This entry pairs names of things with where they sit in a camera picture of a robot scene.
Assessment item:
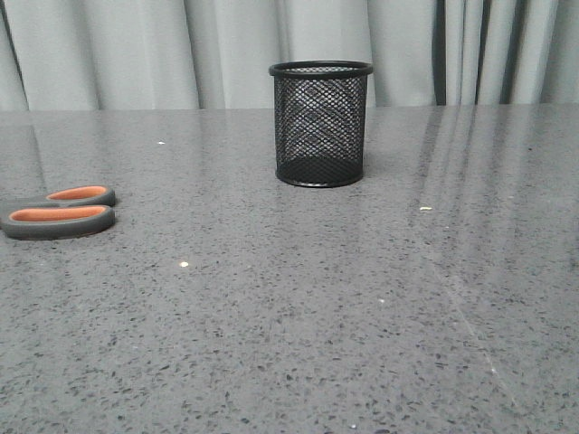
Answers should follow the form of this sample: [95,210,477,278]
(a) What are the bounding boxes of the grey orange handled scissors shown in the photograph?
[1,185,116,241]

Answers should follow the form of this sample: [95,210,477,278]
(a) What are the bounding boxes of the black mesh pen cup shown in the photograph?
[269,61,373,188]

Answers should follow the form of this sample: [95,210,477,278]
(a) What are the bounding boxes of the grey curtain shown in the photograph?
[1,1,578,111]

